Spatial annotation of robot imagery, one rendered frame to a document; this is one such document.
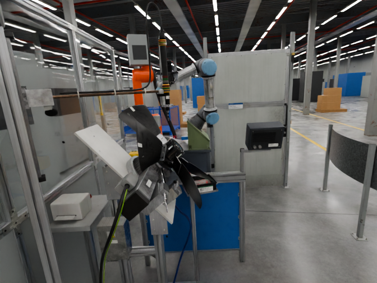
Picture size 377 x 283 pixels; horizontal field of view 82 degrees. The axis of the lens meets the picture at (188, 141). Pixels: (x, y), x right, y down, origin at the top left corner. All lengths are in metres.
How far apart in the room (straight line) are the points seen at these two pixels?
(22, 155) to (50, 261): 0.54
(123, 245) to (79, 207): 0.32
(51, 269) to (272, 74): 3.04
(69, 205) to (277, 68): 2.89
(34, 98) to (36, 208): 0.49
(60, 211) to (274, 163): 2.87
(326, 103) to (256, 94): 10.41
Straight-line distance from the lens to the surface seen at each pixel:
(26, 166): 1.17
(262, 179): 3.54
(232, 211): 1.97
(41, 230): 1.28
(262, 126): 1.72
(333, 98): 13.58
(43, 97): 1.11
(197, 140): 1.94
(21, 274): 1.43
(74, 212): 1.40
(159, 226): 1.37
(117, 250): 1.41
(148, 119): 1.30
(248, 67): 3.20
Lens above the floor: 1.53
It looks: 13 degrees down
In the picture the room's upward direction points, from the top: 3 degrees counter-clockwise
